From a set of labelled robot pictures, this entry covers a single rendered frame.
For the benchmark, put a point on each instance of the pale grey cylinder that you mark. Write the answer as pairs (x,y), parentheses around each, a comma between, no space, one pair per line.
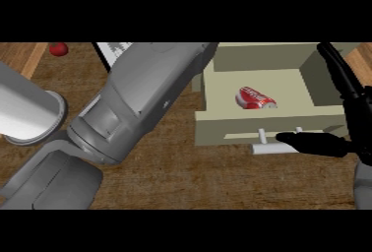
(27,108)

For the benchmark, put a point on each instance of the red soda can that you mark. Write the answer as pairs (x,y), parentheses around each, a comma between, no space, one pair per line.
(254,98)

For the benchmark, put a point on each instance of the beige drawer front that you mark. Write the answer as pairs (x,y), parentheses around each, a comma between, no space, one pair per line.
(227,126)

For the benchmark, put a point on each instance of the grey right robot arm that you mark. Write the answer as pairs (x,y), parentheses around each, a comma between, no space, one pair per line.
(363,187)

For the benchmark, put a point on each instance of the beige open drawer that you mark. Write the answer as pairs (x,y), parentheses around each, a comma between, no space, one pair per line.
(261,78)

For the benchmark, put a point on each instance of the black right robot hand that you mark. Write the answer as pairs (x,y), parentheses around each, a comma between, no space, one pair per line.
(357,124)

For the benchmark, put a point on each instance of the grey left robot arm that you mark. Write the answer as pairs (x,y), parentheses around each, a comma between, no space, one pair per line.
(140,88)

